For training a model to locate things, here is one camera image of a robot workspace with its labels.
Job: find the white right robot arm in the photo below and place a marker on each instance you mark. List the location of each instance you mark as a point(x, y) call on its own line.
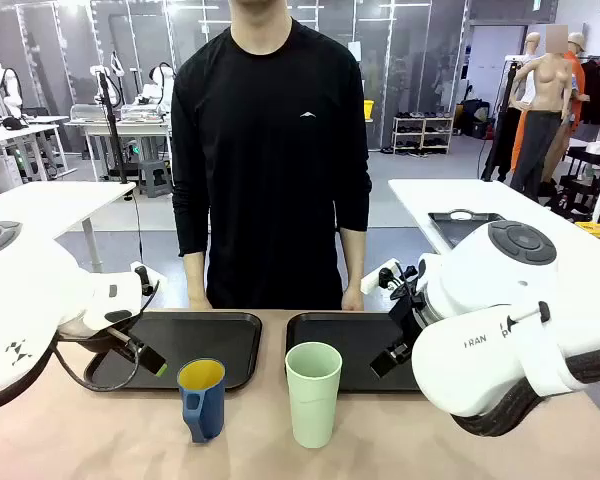
point(490, 280)

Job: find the white background desk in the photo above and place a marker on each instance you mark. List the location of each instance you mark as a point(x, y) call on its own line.
point(15, 132)

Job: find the white shoe rack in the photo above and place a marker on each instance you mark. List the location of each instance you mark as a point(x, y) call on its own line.
point(422, 132)

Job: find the person's right forearm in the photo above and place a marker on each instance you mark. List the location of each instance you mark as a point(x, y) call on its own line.
point(196, 275)

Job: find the person's left hand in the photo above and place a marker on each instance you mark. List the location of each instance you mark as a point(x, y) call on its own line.
point(352, 301)

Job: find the black plastic tray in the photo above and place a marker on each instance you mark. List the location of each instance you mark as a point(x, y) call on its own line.
point(350, 335)
point(205, 335)

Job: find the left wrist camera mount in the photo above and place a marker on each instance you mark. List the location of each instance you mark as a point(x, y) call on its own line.
point(152, 275)

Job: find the person in black shirt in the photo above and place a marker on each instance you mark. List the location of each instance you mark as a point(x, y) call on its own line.
point(270, 150)

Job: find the blue mug yellow inside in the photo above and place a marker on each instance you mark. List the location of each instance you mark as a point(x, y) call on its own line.
point(210, 405)

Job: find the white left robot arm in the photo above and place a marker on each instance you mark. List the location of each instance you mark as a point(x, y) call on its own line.
point(20, 300)

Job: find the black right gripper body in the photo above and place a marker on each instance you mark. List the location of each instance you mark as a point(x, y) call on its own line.
point(411, 317)

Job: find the white side table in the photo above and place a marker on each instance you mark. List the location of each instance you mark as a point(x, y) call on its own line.
point(45, 200)

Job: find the tall pale green cup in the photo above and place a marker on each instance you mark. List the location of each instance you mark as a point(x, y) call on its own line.
point(314, 400)

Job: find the yellow bin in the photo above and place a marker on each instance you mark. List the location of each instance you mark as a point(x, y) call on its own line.
point(368, 110)

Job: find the white background workbench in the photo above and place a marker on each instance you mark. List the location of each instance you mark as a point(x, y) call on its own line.
point(130, 122)

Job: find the mannequins with clothes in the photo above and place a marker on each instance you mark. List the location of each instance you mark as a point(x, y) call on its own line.
point(547, 85)

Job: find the person's left forearm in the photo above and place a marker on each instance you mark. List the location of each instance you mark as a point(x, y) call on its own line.
point(354, 260)

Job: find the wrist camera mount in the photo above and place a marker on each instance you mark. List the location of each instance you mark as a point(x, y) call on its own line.
point(152, 275)
point(372, 280)

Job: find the black tripod stand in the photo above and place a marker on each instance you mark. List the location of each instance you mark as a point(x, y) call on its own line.
point(114, 130)

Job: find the grey plastic stool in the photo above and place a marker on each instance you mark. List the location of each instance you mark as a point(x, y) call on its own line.
point(155, 177)

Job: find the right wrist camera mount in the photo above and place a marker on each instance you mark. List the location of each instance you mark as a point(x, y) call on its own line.
point(372, 280)

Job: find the person's right hand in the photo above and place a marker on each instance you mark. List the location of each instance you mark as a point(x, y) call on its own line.
point(200, 304)

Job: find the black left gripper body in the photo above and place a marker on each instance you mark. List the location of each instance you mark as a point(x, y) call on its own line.
point(87, 342)

